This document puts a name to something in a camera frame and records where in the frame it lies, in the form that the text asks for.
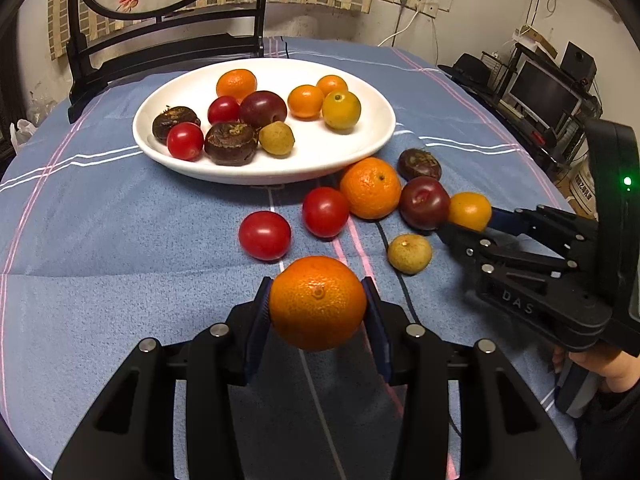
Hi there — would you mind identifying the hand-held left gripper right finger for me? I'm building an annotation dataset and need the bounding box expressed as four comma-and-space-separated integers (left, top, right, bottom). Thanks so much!
361, 276, 583, 480

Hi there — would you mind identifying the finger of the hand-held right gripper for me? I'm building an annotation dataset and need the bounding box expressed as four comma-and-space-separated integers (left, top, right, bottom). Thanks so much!
437, 222, 576, 286
489, 204, 598, 261

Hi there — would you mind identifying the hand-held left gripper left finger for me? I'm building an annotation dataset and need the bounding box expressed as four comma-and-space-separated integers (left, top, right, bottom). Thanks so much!
52, 276, 273, 480

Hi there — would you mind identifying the yellow-orange citrus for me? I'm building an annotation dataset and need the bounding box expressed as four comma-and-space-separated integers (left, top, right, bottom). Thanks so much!
446, 191, 493, 232

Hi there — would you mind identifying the orange mandarin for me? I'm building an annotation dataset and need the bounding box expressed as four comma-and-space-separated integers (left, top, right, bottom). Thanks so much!
216, 69, 258, 101
269, 255, 368, 352
316, 75, 349, 98
340, 157, 403, 220
287, 84, 326, 120

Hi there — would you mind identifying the white oval plate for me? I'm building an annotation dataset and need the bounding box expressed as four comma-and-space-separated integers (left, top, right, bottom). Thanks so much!
132, 57, 397, 185

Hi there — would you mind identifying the dark brown water chestnut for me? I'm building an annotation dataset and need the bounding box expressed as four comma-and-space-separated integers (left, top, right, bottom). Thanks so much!
397, 148, 442, 182
203, 121, 260, 166
152, 106, 202, 143

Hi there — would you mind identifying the yellow-green citrus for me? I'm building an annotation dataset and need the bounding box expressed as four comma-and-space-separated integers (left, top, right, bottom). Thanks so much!
321, 90, 362, 132

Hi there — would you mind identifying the tan longan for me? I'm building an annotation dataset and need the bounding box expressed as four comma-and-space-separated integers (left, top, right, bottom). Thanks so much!
387, 233, 433, 275
258, 121, 296, 157

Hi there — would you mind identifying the red cherry tomato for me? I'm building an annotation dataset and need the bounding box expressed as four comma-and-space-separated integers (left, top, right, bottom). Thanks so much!
238, 211, 292, 261
207, 95, 241, 125
302, 187, 350, 239
166, 122, 205, 161

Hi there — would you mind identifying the dark red plum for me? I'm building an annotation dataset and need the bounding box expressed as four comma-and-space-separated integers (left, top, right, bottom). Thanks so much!
239, 90, 288, 129
398, 176, 452, 231

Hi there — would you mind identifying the person's right forearm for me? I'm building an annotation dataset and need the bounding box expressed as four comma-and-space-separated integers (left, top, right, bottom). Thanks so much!
575, 385, 640, 480

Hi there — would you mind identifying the person's right hand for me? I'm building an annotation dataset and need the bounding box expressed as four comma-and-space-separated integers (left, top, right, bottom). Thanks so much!
552, 347, 637, 394

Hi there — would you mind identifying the white printed sack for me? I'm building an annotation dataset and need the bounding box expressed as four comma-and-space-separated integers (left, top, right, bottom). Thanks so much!
570, 160, 601, 216

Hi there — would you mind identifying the black desk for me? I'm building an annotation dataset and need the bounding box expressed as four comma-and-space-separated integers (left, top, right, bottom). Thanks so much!
480, 50, 601, 171

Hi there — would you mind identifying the black computer monitor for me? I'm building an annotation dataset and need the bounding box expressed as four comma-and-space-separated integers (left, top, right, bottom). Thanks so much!
505, 57, 583, 131

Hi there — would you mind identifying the blue striped tablecloth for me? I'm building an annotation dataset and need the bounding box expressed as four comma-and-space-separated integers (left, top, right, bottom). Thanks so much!
0, 36, 576, 480

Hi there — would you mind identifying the black hat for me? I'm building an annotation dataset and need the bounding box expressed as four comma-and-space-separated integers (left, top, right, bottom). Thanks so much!
437, 53, 493, 86

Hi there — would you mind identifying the black speaker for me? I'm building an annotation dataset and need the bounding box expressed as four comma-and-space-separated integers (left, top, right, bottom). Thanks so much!
560, 41, 597, 81

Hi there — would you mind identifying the cardboard box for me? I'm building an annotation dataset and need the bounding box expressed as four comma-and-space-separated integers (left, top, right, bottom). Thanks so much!
520, 25, 558, 58

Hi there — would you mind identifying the white plastic bag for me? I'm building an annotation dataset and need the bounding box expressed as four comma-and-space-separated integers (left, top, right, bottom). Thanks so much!
10, 119, 38, 153

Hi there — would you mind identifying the thin black cable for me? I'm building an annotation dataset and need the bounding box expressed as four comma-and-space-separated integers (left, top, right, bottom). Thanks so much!
397, 272, 463, 436

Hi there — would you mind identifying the white power cable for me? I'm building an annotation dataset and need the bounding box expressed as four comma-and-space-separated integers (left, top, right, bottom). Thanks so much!
376, 9, 420, 47

